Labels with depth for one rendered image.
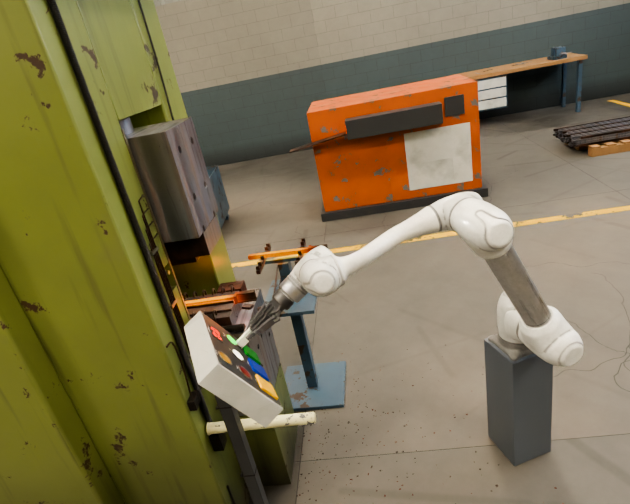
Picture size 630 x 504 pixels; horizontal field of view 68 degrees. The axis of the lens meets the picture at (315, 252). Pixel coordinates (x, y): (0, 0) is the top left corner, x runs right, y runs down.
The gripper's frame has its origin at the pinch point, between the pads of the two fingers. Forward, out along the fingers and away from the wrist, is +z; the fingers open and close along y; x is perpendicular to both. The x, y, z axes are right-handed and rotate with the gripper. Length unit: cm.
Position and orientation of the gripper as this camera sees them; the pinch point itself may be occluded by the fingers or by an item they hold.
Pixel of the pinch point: (245, 337)
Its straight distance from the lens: 164.4
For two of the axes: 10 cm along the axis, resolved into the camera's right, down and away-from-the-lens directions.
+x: -6.2, -6.2, -4.9
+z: -7.0, 7.2, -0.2
